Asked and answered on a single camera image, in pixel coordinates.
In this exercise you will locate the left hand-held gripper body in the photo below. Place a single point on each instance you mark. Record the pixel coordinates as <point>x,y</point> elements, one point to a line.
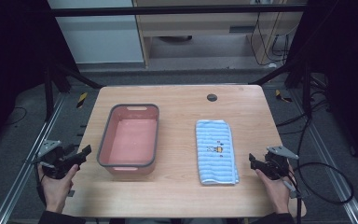
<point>56,161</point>

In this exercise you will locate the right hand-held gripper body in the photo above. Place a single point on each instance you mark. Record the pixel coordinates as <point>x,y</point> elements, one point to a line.
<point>276,165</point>

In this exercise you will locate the person's right hand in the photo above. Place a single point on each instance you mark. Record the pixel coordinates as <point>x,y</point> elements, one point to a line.
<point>276,194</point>

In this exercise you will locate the person's left hand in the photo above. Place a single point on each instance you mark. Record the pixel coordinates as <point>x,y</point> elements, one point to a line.
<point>56,191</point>

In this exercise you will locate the blue striped towel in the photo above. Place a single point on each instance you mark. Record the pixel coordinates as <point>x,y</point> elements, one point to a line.
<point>216,149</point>

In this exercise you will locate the yellow and black tape strip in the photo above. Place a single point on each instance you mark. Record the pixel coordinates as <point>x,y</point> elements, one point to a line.
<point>81,99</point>
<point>282,96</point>

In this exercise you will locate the pink basin with grey rim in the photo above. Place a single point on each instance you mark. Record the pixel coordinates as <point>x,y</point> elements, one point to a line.
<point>132,137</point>

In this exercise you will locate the black metal stand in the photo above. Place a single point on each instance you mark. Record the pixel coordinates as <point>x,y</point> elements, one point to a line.
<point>306,90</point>
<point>48,93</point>

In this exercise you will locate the dark round table grommet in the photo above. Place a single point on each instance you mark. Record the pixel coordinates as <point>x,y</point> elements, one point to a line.
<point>212,97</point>

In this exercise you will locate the black curtain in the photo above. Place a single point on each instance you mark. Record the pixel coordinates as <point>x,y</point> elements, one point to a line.
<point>12,62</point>
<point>341,62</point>

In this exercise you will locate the white cabinet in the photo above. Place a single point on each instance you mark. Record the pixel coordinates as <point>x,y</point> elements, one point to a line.
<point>99,37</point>

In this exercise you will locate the light wooden desk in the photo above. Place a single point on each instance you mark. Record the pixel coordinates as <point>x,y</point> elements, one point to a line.
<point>199,28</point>

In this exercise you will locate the aluminium floor rail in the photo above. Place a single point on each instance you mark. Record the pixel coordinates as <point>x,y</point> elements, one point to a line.
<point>332,168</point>
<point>28,165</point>

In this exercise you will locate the black horizontal frame bar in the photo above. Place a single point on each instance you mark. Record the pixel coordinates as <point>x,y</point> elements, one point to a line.
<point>167,11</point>

